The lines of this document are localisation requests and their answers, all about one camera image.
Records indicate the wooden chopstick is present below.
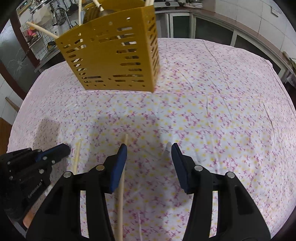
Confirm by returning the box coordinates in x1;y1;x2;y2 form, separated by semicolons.
72;140;82;175
78;0;82;26
92;0;104;11
26;21;59;39
114;133;129;241

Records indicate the kitchen faucet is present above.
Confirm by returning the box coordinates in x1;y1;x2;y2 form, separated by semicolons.
52;6;73;29

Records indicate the person's left hand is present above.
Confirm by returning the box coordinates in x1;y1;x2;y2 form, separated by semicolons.
23;209;35;228

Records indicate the floral pink tablecloth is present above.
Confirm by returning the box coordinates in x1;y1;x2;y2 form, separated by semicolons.
8;38;295;240

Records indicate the wooden chopstick in holder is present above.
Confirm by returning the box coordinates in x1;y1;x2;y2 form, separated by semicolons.
26;21;59;39
78;0;82;26
92;0;104;11

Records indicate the yellow perforated utensil holder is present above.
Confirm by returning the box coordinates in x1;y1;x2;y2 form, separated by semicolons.
55;1;160;92

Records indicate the chopstick pair in holder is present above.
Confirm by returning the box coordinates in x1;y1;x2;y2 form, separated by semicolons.
145;0;154;6

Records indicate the white wall socket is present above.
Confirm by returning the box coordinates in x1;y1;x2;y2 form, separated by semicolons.
270;6;281;17

